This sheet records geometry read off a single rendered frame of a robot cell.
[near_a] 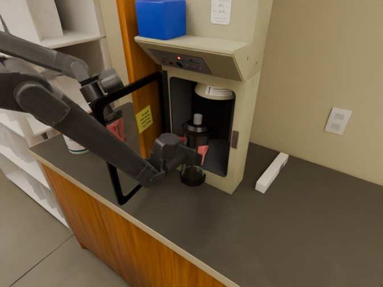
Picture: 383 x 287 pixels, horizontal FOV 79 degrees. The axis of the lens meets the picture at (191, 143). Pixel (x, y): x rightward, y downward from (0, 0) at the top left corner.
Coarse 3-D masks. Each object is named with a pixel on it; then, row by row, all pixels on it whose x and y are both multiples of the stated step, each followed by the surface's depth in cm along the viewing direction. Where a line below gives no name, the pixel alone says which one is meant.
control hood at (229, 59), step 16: (144, 48) 71; (160, 48) 66; (176, 48) 62; (192, 48) 58; (208, 48) 56; (224, 48) 55; (240, 48) 56; (160, 64) 78; (208, 64) 63; (224, 64) 59; (240, 64) 58; (240, 80) 64
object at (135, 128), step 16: (128, 96) 69; (144, 96) 76; (112, 112) 66; (128, 112) 71; (144, 112) 78; (160, 112) 87; (112, 128) 67; (128, 128) 74; (144, 128) 81; (160, 128) 90; (128, 144) 76; (144, 144) 84; (128, 176) 80; (128, 192) 83
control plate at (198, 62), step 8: (160, 56) 71; (168, 56) 69; (176, 56) 66; (184, 56) 64; (192, 56) 62; (168, 64) 75; (176, 64) 72; (184, 64) 69; (192, 64) 67; (200, 64) 65; (208, 72) 68
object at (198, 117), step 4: (196, 116) 78; (200, 116) 78; (188, 120) 82; (192, 120) 82; (196, 120) 78; (200, 120) 78; (184, 124) 81; (188, 124) 78; (192, 124) 79; (196, 124) 79; (200, 124) 79; (204, 124) 79; (208, 124) 80; (188, 128) 78; (192, 128) 77; (196, 128) 77; (200, 128) 77; (204, 128) 77; (208, 128) 79
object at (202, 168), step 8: (184, 128) 79; (184, 136) 80; (192, 136) 77; (208, 136) 80; (192, 144) 79; (200, 144) 79; (208, 144) 83; (184, 168) 85; (192, 168) 83; (200, 168) 84; (184, 176) 87; (192, 176) 85; (200, 176) 86
